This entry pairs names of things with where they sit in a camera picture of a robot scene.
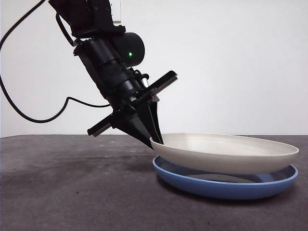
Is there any white round plate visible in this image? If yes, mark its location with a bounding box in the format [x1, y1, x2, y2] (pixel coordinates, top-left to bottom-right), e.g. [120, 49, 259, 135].
[149, 132, 300, 174]

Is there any white wall power socket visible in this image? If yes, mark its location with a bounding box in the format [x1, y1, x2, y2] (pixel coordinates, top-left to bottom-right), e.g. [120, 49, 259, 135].
[111, 0, 122, 24]

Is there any blue round plate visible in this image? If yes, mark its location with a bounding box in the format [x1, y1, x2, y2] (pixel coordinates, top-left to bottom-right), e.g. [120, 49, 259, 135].
[152, 155, 299, 200]

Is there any long black cable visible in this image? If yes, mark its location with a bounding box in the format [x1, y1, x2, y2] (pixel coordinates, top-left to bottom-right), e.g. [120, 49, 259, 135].
[0, 0, 111, 124]

